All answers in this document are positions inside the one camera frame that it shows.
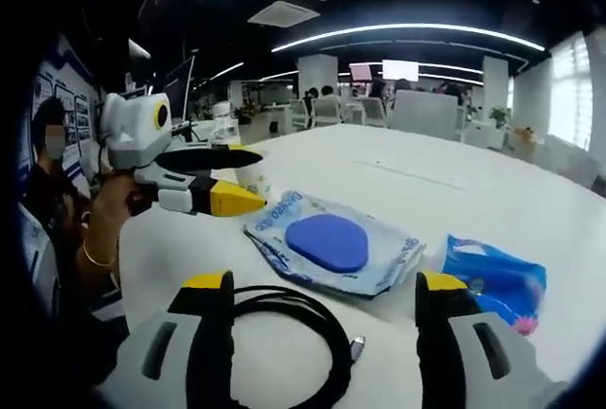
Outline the gold bangle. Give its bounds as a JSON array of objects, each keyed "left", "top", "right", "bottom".
[{"left": 82, "top": 240, "right": 117, "bottom": 268}]

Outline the white mesh office chair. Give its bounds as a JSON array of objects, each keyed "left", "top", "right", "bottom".
[
  {"left": 360, "top": 96, "right": 388, "bottom": 127},
  {"left": 312, "top": 95, "right": 345, "bottom": 127}
]

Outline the white table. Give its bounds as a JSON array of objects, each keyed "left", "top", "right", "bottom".
[{"left": 117, "top": 124, "right": 606, "bottom": 409}]

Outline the person's black shirt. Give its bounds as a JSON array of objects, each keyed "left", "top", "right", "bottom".
[{"left": 21, "top": 162, "right": 96, "bottom": 258}]

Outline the blue tissue pack item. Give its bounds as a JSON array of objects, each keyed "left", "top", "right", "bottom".
[{"left": 442, "top": 233, "right": 548, "bottom": 337}]

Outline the wall poster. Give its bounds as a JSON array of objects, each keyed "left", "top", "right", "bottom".
[{"left": 30, "top": 37, "right": 103, "bottom": 178}]

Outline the person's left hand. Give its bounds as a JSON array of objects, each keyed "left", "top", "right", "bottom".
[{"left": 89, "top": 169, "right": 157, "bottom": 240}]

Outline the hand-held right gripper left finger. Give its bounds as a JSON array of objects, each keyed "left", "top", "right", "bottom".
[{"left": 98, "top": 270, "right": 237, "bottom": 409}]

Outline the white paper cup item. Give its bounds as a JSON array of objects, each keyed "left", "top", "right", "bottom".
[{"left": 235, "top": 146, "right": 272, "bottom": 202}]

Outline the clear bag with blue pad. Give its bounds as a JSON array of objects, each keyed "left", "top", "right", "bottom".
[{"left": 243, "top": 188, "right": 427, "bottom": 297}]

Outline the person's head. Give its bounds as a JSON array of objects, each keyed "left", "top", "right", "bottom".
[{"left": 30, "top": 96, "right": 67, "bottom": 164}]

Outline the black cable item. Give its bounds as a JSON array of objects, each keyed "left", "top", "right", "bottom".
[{"left": 226, "top": 285, "right": 366, "bottom": 409}]

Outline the open laptop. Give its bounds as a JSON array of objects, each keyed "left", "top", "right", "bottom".
[{"left": 163, "top": 56, "right": 196, "bottom": 121}]

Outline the white pillar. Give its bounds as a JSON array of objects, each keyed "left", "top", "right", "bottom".
[
  {"left": 297, "top": 53, "right": 340, "bottom": 98},
  {"left": 482, "top": 55, "right": 510, "bottom": 107}
]

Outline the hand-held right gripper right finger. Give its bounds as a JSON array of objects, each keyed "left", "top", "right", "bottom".
[{"left": 415, "top": 270, "right": 569, "bottom": 409}]

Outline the potted plant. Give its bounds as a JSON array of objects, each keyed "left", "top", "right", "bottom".
[{"left": 489, "top": 105, "right": 510, "bottom": 129}]

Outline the white table cable cover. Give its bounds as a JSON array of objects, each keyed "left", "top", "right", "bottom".
[{"left": 353, "top": 158, "right": 468, "bottom": 191}]

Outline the pink monitor screen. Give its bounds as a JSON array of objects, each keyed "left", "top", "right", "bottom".
[{"left": 348, "top": 62, "right": 373, "bottom": 82}]

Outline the white monitor screen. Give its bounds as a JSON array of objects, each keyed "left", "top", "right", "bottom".
[{"left": 382, "top": 59, "right": 420, "bottom": 82}]

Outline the ceiling air conditioner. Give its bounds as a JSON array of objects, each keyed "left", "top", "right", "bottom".
[{"left": 247, "top": 0, "right": 322, "bottom": 29}]

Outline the narrow window with blinds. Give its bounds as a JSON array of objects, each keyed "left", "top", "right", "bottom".
[{"left": 548, "top": 32, "right": 596, "bottom": 150}]

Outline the white chair back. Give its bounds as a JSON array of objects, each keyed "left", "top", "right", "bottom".
[{"left": 392, "top": 89, "right": 459, "bottom": 133}]

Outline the curved ceiling light strip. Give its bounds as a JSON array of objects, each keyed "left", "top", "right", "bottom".
[{"left": 271, "top": 23, "right": 545, "bottom": 54}]

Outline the clear water bottle item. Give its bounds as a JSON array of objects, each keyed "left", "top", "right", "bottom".
[{"left": 210, "top": 115, "right": 238, "bottom": 148}]

